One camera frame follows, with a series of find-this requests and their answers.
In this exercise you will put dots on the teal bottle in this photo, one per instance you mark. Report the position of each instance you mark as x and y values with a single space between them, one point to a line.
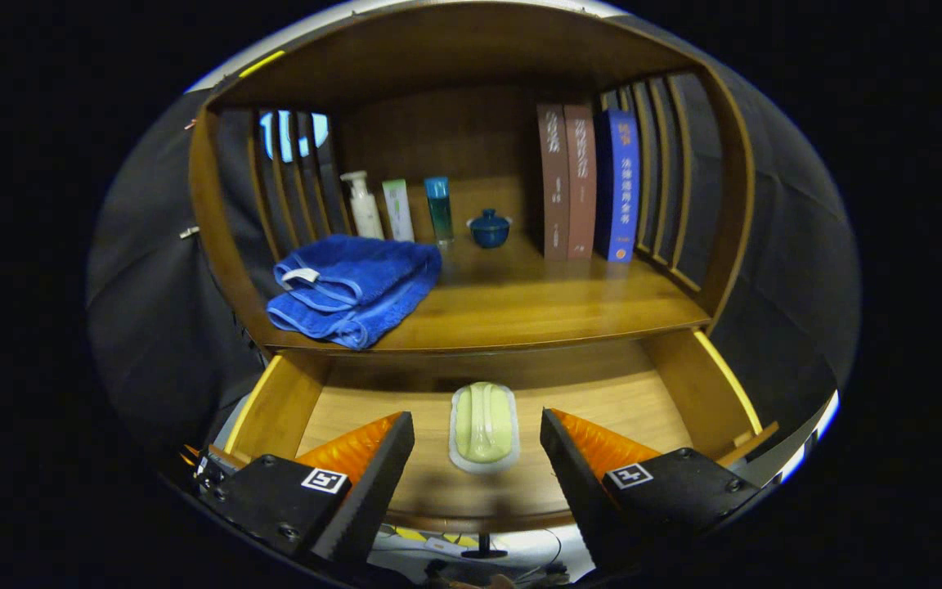
439 213

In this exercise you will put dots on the blue folded towel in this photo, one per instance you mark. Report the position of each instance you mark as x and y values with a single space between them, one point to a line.
356 286

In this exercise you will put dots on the white pump bottle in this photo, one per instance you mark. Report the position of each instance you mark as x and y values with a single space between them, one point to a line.
365 213

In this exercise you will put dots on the wooden countertop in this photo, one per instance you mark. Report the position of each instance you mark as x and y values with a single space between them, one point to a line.
536 303

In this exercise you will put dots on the dark blue lidded cup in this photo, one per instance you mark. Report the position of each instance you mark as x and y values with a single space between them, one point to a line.
489 231

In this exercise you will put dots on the green white scrub brush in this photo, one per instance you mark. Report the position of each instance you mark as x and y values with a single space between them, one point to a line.
484 425

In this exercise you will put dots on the wooden drawer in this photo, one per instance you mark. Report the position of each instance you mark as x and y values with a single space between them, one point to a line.
602 393

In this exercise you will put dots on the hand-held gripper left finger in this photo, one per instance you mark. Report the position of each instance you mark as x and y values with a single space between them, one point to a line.
373 491

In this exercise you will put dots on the blue book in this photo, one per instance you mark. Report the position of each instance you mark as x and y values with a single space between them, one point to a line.
620 180

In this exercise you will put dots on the reddish brown book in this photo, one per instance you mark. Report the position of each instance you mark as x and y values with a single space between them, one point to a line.
580 180

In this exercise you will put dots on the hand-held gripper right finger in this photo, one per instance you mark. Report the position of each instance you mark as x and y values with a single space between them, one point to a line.
581 491

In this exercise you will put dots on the yellow black floor tape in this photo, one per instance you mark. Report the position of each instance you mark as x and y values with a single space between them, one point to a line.
410 536

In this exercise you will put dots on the wooden cabinet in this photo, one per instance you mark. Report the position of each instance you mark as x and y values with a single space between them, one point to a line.
455 49

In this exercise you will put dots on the white green tube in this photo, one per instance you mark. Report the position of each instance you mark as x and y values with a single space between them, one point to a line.
398 213

